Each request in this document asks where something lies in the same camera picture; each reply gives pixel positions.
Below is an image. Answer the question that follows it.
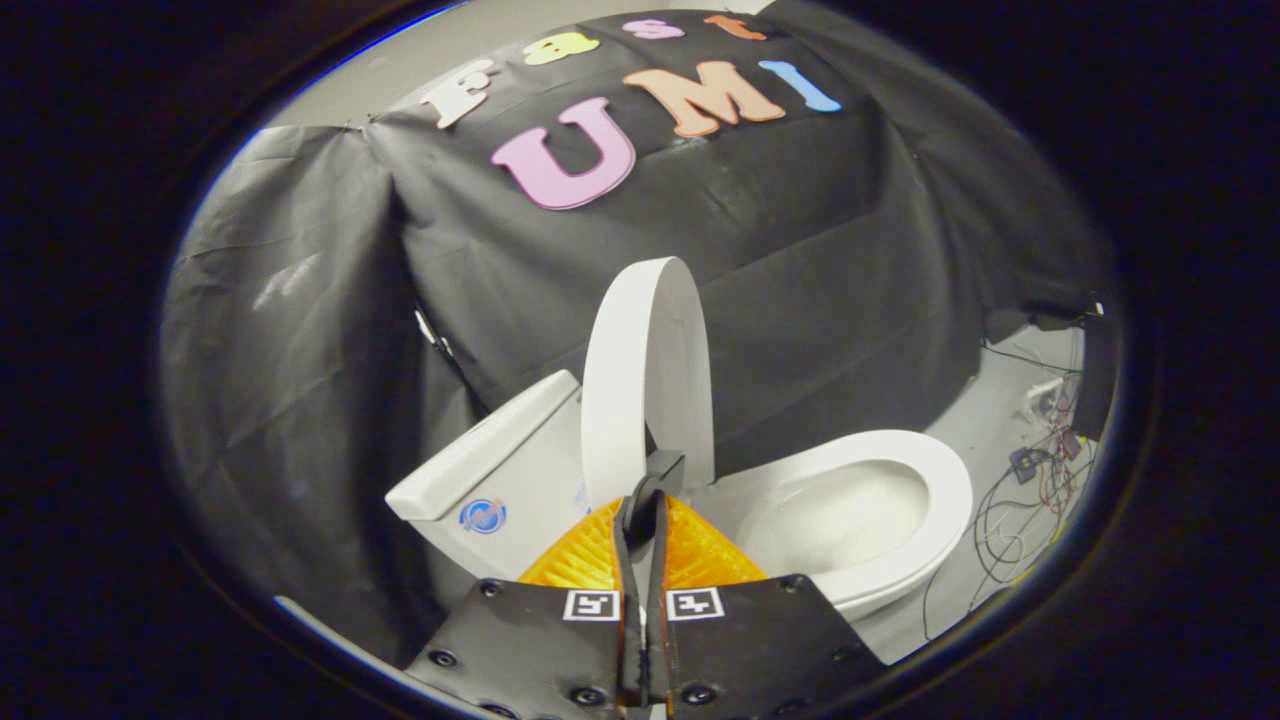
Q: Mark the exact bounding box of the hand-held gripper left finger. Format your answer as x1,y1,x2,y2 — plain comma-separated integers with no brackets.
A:
403,478,651,720

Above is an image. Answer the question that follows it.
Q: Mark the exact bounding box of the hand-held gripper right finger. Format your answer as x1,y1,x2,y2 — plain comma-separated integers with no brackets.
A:
648,450,888,720

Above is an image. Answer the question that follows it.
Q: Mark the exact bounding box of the white toilet lid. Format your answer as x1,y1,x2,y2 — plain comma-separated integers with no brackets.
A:
582,257,716,513

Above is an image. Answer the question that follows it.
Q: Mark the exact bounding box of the white toilet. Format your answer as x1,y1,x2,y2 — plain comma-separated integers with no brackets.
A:
385,370,973,623

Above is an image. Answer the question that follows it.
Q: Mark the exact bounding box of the white toilet seat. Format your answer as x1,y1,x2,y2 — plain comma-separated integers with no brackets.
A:
735,430,974,609

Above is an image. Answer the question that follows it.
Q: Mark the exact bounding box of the black backdrop cloth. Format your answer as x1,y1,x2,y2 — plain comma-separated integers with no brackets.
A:
160,8,1111,663

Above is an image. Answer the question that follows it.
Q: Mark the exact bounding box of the tangle of thin floor cables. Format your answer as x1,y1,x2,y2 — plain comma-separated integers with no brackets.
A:
920,340,1106,641

